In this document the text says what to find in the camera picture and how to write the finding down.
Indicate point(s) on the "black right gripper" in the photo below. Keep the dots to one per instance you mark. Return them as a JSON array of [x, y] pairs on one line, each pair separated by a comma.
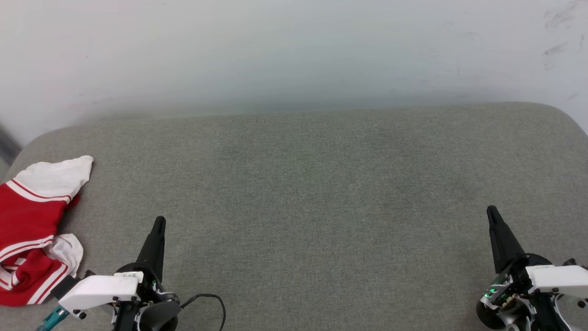
[[510, 304]]

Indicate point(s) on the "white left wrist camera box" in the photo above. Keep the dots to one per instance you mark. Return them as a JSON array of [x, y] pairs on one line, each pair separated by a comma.
[[98, 289]]

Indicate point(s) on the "red and white shirt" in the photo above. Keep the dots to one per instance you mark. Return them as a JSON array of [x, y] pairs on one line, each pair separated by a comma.
[[27, 220]]

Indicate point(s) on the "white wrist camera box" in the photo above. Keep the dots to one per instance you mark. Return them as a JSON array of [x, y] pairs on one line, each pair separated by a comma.
[[98, 289], [560, 279]]

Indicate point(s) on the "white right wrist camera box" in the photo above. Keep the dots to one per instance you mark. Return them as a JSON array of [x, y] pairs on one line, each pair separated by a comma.
[[560, 279]]

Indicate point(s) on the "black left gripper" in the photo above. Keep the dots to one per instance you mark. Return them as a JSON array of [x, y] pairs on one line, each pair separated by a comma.
[[158, 313]]

